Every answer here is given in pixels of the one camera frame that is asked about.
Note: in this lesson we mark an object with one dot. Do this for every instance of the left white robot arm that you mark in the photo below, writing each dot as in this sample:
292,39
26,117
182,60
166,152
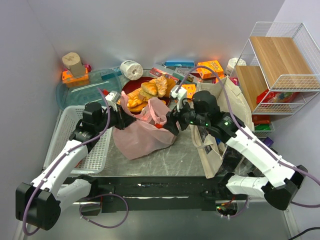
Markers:
41,202

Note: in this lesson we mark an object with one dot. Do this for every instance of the red candy bag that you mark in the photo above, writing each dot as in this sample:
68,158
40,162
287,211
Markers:
276,97

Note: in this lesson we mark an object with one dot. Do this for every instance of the red toothpaste box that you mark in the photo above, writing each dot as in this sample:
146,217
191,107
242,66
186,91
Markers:
158,73

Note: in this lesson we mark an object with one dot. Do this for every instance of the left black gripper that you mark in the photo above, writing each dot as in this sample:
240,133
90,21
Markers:
122,119

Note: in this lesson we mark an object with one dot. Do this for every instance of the beige canvas tote bag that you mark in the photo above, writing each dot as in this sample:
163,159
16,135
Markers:
211,142

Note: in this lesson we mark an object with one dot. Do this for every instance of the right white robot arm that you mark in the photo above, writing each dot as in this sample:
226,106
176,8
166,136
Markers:
280,181

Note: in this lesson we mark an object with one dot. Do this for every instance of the purple box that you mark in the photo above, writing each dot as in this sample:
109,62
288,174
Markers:
268,142

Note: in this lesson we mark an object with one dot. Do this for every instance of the croissant bread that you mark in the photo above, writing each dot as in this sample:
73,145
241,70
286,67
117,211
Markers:
149,88

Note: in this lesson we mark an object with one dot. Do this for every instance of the orange box under roll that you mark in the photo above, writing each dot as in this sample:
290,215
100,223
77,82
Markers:
75,81

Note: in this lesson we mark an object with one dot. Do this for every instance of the white RIO box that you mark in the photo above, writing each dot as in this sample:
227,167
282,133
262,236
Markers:
181,72

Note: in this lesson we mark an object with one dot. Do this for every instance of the red snack packet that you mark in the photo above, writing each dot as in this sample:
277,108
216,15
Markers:
259,119

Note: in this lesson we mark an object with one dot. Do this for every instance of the white paper cup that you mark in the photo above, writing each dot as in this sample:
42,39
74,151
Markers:
232,63

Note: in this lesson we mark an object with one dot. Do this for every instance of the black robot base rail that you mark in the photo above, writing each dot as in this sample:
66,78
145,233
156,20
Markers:
151,193

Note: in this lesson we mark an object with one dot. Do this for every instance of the white wire shelf rack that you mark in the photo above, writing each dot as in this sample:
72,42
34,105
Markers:
280,57

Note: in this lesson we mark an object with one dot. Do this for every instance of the white toilet paper roll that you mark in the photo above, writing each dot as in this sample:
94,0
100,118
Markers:
131,69

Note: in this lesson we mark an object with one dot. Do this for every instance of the small orange box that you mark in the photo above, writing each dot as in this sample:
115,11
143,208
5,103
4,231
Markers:
191,89

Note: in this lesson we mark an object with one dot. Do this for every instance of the white perforated plastic basket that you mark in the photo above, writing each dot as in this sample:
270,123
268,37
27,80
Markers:
95,161

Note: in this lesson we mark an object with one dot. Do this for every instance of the orange snack box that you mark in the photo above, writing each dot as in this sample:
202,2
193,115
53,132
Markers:
212,65

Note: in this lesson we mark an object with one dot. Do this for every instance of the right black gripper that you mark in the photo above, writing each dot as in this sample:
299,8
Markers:
178,120

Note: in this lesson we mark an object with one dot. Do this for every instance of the blue flat box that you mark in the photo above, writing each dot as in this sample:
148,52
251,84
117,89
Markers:
179,63

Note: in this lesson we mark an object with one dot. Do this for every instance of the brown toilet paper roll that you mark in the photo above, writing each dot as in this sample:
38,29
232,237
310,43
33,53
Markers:
73,63

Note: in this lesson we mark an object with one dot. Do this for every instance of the teal plastic tray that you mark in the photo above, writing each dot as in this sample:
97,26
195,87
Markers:
105,79

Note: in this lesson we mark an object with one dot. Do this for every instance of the twisted orange bread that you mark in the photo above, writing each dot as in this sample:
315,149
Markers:
134,100

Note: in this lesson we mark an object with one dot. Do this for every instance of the red round plate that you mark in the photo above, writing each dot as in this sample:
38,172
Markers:
133,85

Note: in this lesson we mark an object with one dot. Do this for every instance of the pink plastic grocery bag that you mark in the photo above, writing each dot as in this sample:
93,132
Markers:
147,133

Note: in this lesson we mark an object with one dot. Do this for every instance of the green snack packet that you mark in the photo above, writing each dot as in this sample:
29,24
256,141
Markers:
262,128

